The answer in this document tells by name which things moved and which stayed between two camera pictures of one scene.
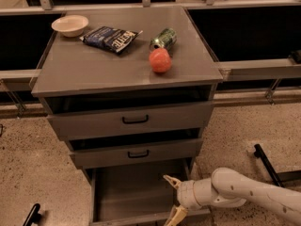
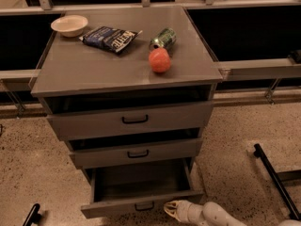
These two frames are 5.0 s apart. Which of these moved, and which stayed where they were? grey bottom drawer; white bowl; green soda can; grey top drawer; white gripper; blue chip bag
Moved: grey bottom drawer; white gripper
Stayed: blue chip bag; white bowl; green soda can; grey top drawer
